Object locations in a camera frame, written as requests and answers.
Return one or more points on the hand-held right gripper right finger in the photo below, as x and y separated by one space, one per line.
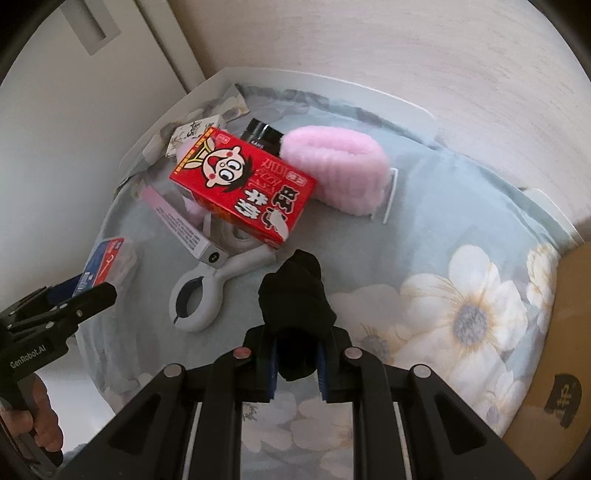
323 369

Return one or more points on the clear plastic holder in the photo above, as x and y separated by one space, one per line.
391 194

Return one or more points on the floral light blue cloth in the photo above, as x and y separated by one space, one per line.
415 221

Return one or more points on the red cartoon milk box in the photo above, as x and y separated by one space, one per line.
231 175

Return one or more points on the white ink-print tissue packet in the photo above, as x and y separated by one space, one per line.
189 131

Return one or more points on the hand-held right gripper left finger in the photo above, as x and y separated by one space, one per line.
273 369

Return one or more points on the black sock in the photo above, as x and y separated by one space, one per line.
295 295

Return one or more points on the white door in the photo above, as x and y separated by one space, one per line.
69 138

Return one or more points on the person's left hand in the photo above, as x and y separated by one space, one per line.
44 415

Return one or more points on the blue red small packet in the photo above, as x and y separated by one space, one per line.
111 263

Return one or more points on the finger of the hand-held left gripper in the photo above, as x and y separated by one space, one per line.
69 288
94 300

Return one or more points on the pink fluffy headband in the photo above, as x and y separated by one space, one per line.
332 157

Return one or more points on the brown cardboard box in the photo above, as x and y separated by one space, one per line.
554 350

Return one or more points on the black glossy box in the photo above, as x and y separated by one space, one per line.
261 136

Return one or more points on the pink and white long box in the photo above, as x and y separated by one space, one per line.
175 219

